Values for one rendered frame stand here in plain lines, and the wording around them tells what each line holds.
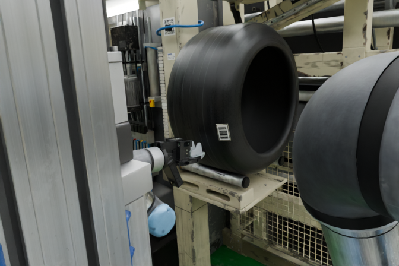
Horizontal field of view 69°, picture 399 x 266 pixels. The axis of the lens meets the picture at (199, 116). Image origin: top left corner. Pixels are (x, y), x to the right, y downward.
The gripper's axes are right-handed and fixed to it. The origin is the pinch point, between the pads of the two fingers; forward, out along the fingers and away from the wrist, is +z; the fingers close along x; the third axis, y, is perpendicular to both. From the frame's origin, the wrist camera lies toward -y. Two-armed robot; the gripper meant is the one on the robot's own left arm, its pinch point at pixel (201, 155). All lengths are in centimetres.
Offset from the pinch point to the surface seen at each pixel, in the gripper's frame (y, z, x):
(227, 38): 40.7, 3.9, -6.5
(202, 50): 37.0, 0.3, 1.4
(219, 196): -19.4, 14.0, 1.8
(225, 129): 11.1, -1.7, -11.7
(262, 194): -18.9, 27.4, -9.6
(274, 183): -17.3, 39.8, -8.1
